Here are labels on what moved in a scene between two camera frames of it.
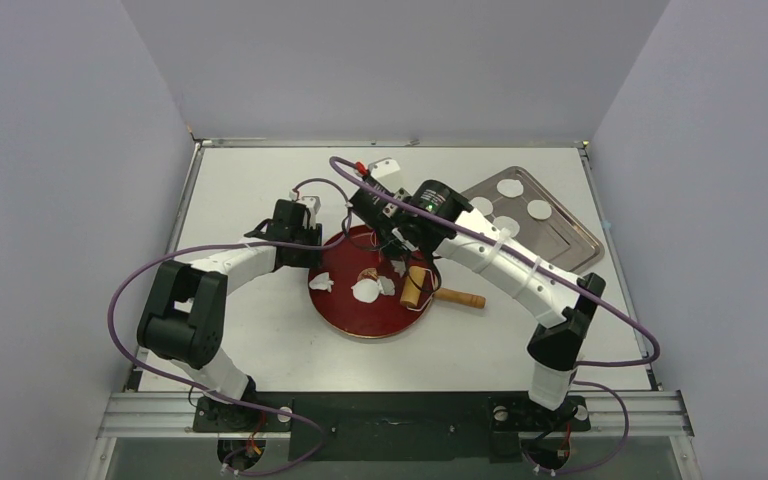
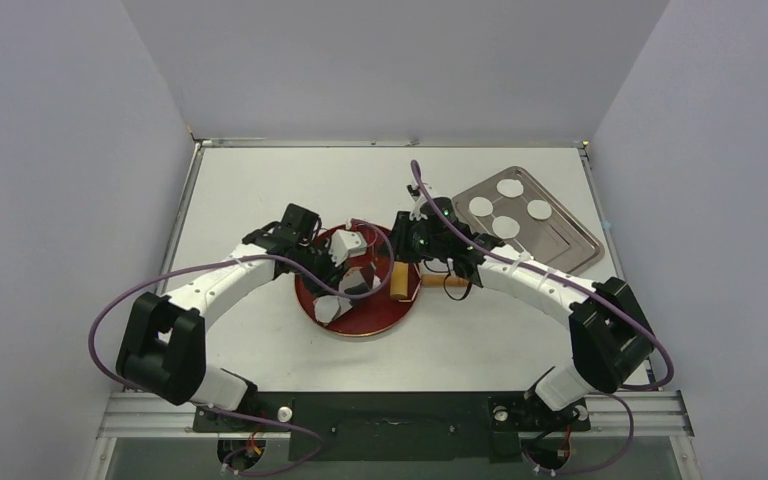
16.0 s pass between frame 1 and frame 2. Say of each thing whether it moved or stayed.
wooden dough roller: moved
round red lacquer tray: stayed
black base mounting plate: stayed
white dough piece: moved
